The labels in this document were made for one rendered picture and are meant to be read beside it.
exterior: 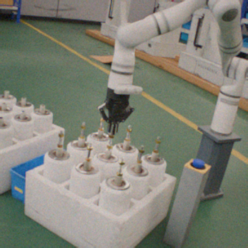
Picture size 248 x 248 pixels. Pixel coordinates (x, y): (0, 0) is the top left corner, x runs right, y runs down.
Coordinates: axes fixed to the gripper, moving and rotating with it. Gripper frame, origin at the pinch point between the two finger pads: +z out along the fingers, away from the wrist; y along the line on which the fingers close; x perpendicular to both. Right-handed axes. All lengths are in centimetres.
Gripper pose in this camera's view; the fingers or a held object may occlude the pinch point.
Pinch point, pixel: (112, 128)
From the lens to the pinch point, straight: 117.4
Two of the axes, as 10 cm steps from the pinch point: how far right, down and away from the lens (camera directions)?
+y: -8.8, 0.3, -4.7
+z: -1.6, 9.2, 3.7
